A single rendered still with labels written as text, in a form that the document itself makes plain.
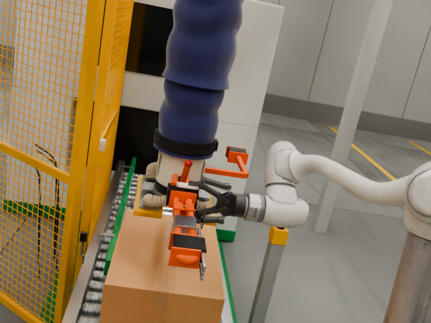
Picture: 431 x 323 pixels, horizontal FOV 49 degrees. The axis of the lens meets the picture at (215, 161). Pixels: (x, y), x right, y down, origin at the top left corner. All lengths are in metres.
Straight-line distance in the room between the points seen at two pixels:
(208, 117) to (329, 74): 9.13
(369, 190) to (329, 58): 9.30
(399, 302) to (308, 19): 9.46
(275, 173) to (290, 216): 0.15
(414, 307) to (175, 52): 1.01
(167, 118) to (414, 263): 0.90
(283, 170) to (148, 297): 0.60
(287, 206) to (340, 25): 9.24
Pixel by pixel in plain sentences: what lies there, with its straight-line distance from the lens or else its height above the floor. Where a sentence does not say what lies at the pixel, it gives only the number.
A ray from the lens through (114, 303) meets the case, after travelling 1.66.
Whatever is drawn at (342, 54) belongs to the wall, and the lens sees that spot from 10.72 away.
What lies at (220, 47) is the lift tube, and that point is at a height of 1.74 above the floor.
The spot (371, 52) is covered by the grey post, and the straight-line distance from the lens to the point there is 4.46.
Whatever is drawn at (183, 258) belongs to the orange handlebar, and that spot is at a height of 1.27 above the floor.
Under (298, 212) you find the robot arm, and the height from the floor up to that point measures 1.29.
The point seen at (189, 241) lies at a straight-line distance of 1.20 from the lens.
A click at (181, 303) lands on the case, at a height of 0.91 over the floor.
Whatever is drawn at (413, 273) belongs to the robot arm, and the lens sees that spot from 1.19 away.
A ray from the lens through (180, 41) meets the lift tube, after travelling 1.58.
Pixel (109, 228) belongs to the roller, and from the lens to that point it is 2.89.
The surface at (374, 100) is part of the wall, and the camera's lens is 11.13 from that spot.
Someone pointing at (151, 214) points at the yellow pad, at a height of 1.15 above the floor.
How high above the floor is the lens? 1.84
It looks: 17 degrees down
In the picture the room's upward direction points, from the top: 11 degrees clockwise
